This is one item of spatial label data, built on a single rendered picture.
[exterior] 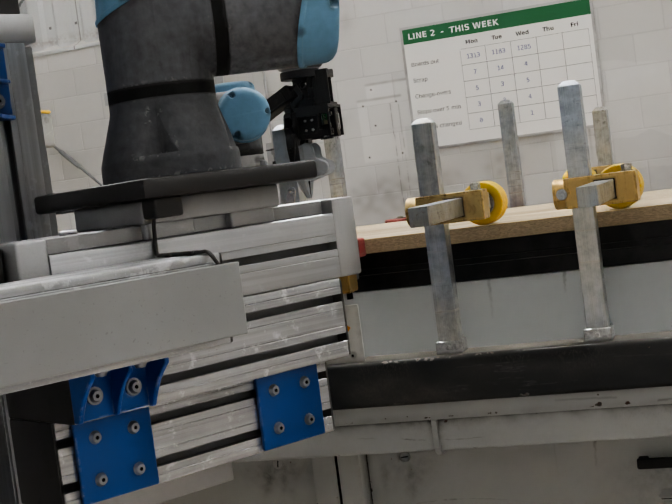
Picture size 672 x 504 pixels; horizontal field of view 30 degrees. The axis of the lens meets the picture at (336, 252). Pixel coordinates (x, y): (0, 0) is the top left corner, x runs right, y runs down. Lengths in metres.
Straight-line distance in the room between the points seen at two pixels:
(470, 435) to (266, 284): 0.90
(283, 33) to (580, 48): 8.02
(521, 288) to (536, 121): 7.05
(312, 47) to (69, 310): 0.44
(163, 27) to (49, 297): 0.37
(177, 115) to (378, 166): 8.34
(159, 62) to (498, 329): 1.18
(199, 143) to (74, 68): 9.39
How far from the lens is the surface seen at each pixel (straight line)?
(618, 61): 9.31
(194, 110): 1.33
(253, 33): 1.34
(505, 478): 2.44
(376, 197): 9.66
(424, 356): 2.15
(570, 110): 2.08
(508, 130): 3.20
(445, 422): 2.20
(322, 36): 1.36
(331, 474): 2.49
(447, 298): 2.13
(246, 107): 1.75
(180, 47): 1.33
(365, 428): 2.24
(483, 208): 2.10
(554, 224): 2.29
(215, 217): 1.34
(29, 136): 1.50
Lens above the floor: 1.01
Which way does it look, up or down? 3 degrees down
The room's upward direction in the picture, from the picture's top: 8 degrees counter-clockwise
